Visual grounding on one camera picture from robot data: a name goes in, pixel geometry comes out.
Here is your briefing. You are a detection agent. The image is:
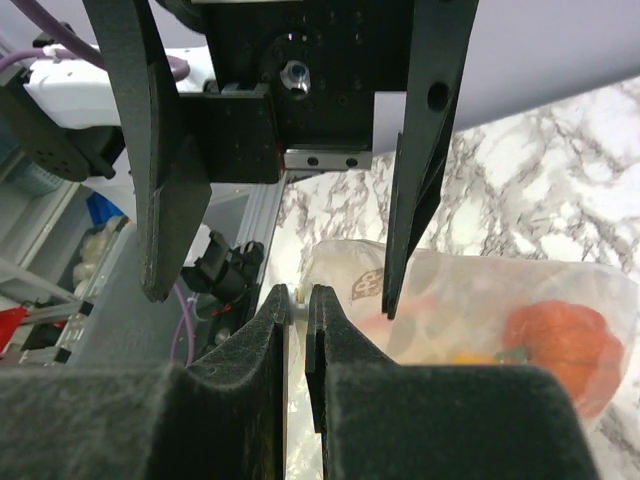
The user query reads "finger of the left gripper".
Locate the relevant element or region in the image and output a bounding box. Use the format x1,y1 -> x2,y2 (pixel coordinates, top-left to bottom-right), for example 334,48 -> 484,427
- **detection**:
382,1 -> 478,320
84,1 -> 211,302

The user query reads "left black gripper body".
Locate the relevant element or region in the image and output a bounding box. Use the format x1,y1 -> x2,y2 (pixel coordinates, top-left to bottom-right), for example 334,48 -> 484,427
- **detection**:
164,1 -> 414,184

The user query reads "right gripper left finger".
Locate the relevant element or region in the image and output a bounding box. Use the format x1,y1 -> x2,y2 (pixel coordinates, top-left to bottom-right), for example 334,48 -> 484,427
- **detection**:
1,285 -> 290,479

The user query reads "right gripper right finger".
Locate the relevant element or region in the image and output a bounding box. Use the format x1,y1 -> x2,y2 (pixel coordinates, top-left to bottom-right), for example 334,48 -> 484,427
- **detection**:
306,285 -> 598,479

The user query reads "orange toy pumpkin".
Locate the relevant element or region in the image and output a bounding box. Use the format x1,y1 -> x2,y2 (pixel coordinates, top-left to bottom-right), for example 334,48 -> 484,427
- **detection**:
500,300 -> 625,419

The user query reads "clear zip top bag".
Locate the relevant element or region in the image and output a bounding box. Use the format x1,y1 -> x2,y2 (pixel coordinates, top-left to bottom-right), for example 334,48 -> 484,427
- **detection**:
282,239 -> 640,480

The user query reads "yellow toy bell pepper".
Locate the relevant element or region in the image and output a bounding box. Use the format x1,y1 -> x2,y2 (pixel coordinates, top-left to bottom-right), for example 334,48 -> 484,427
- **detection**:
450,353 -> 501,365

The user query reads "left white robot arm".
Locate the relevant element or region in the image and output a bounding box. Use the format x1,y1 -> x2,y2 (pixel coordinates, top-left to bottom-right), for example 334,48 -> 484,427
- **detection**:
1,1 -> 478,317

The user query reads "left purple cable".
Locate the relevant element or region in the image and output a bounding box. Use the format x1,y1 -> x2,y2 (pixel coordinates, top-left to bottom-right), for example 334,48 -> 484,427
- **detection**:
0,0 -> 191,81

